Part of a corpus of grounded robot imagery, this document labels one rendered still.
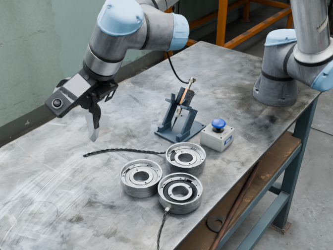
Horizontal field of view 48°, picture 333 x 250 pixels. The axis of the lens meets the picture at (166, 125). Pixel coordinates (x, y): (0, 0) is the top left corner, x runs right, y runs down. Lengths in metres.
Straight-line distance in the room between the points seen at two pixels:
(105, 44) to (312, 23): 0.56
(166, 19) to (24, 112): 1.98
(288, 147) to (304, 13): 0.66
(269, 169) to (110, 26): 0.91
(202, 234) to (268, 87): 0.52
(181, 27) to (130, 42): 0.12
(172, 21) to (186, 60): 0.80
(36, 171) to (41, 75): 1.63
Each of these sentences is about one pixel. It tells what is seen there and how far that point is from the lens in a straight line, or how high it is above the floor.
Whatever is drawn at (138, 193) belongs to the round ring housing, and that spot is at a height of 0.82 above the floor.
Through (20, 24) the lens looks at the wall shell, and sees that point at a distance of 2.47.
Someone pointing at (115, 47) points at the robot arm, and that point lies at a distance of 0.73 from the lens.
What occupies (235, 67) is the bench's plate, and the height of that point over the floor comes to 0.80.
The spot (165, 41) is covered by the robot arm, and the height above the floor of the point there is 1.17.
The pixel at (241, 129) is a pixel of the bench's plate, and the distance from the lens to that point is 1.17.
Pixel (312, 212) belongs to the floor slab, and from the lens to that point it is 2.11.
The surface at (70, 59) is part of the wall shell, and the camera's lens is 2.75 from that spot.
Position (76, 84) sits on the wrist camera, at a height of 1.09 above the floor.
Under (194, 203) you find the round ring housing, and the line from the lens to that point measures 0.87.
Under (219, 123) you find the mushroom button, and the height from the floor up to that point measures 0.87.
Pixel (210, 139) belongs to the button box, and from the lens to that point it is 1.06.
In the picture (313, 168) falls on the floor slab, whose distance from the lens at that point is 2.37.
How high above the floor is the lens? 1.46
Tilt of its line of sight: 35 degrees down
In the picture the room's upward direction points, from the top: 1 degrees counter-clockwise
